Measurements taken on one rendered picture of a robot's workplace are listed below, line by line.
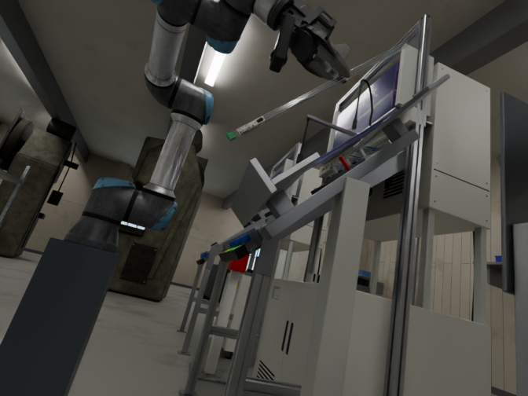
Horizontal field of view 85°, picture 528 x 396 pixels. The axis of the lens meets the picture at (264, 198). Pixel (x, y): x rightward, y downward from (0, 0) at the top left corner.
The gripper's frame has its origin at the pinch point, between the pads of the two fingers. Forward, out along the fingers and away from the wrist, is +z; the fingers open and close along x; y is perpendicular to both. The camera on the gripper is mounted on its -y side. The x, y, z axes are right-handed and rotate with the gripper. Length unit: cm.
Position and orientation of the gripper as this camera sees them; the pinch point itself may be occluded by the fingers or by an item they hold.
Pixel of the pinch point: (341, 77)
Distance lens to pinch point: 69.5
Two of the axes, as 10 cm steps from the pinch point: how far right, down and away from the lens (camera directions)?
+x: -2.0, 2.5, 9.5
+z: 7.4, 6.7, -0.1
